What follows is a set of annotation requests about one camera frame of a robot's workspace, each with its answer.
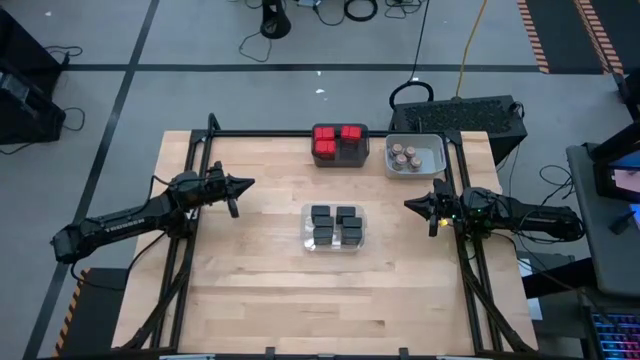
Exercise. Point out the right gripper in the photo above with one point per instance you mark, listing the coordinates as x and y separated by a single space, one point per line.
450 207

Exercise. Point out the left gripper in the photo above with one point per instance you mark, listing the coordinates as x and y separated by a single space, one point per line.
212 187

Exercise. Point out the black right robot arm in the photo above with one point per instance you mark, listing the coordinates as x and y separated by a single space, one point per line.
525 215

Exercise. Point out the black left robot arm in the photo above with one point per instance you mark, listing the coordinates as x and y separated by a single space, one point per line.
115 222

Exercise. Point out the white plastic bin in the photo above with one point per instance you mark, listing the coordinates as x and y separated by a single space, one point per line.
432 150

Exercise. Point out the dark grey plastic bin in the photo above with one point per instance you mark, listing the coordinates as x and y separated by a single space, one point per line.
352 155

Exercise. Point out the clear plastic bin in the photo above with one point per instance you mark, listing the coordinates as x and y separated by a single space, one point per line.
337 247

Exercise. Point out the black perforated computer tower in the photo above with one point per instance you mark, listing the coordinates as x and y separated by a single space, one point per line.
460 117

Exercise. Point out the black stand base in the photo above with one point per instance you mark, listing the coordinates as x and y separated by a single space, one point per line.
275 22

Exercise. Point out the black computer monitor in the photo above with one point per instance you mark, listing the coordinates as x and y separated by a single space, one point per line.
602 170

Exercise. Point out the black hazard-striped floor mat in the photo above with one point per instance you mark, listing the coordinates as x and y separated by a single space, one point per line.
565 35
100 315
622 25

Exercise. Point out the small black desk device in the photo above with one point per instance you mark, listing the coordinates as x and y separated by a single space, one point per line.
621 223

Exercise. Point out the grey desk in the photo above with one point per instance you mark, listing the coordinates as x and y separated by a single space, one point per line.
615 260

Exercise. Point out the black equipment case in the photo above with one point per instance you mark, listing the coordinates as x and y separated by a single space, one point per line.
30 115
25 45

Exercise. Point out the backlit keyboard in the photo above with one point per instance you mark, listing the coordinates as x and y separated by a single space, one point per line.
617 335

